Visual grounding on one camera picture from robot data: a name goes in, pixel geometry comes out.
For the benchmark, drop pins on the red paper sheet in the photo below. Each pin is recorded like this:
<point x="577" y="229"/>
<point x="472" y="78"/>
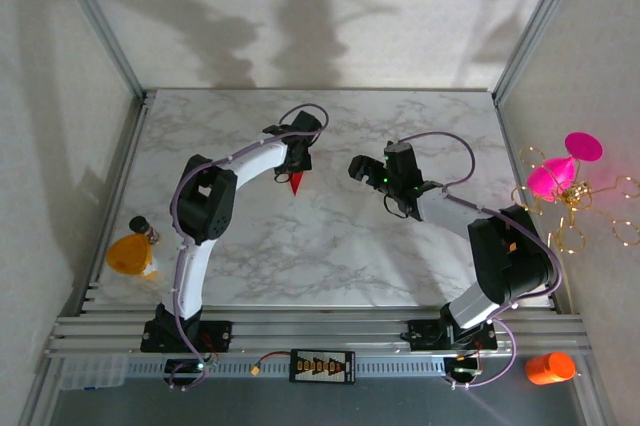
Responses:
<point x="297" y="182"/>

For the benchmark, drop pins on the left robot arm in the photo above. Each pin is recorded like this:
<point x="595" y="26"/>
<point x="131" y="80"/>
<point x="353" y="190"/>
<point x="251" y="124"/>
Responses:
<point x="192" y="276"/>

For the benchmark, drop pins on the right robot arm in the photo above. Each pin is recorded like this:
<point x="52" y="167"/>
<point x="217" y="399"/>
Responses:
<point x="510" y="256"/>

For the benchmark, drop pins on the small dark capped bottle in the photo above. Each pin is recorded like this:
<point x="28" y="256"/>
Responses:
<point x="140" y="225"/>

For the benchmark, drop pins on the small black controller board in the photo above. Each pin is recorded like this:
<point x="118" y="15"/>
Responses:
<point x="182" y="367"/>
<point x="462" y="366"/>

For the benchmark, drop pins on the black power distribution board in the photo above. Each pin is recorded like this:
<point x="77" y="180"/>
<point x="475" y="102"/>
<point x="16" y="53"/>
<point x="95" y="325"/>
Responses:
<point x="322" y="366"/>

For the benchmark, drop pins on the orange plastic bottle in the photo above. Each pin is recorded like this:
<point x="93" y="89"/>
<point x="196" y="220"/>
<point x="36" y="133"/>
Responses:
<point x="127" y="253"/>

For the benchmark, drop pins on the orange plastic cylinder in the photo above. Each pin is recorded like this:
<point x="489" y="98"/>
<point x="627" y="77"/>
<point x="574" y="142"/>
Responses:
<point x="550" y="368"/>

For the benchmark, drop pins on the clear plastic organizer box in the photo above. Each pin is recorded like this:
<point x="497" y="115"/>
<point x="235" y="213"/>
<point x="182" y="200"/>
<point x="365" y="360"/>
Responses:
<point x="92" y="373"/>

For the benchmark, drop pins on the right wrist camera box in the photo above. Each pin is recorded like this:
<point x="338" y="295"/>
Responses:
<point x="400" y="161"/>

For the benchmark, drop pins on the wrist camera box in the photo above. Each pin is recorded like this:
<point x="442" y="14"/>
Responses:
<point x="305" y="123"/>
<point x="400" y="161"/>

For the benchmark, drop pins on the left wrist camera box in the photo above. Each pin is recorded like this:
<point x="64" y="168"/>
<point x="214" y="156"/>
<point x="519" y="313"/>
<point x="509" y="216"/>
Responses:
<point x="305" y="123"/>

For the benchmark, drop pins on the aluminium side rail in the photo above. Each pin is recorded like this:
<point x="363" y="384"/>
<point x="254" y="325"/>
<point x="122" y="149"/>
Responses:
<point x="122" y="171"/>
<point x="509" y="146"/>

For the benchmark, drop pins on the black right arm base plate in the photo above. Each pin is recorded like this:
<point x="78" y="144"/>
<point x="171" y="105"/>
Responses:
<point x="425" y="336"/>

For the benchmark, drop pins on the aluminium rail beams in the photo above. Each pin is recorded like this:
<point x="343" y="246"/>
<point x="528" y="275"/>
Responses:
<point x="320" y="331"/>

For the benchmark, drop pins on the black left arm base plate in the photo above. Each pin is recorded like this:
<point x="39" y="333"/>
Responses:
<point x="220" y="336"/>

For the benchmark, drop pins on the aluminium frame post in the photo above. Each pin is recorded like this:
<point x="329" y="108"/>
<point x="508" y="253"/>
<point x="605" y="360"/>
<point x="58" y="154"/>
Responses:
<point x="539" y="21"/>
<point x="99" y="21"/>

